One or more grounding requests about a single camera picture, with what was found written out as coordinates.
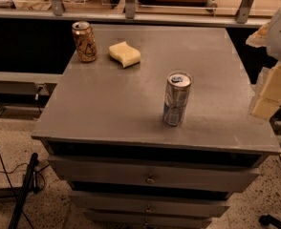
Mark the gold patterned soda can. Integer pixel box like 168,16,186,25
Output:
72,21,97,63

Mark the grey drawer cabinet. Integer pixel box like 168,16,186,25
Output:
31,23,281,229

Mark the black tripod leg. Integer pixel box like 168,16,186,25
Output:
9,153,39,229

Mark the grey low bench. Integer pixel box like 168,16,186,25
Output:
0,72,61,95

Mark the bottom grey drawer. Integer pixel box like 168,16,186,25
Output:
83,210,212,229

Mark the black floor cable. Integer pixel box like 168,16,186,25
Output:
0,122,51,229

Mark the grey metal shelf rail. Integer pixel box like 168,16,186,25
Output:
0,0,281,28

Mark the silver blue redbull can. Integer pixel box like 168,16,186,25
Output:
162,72,192,126

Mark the grey drawer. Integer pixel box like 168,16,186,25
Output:
48,156,259,193
83,210,212,229
70,191,229,218

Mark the black stand foot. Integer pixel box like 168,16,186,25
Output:
259,215,281,229

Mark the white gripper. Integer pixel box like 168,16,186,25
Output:
246,8,281,120

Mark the top grey drawer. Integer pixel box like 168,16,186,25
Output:
48,156,259,193

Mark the middle grey drawer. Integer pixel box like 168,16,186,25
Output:
70,191,229,218

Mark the yellow sponge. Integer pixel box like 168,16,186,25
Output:
109,41,141,68

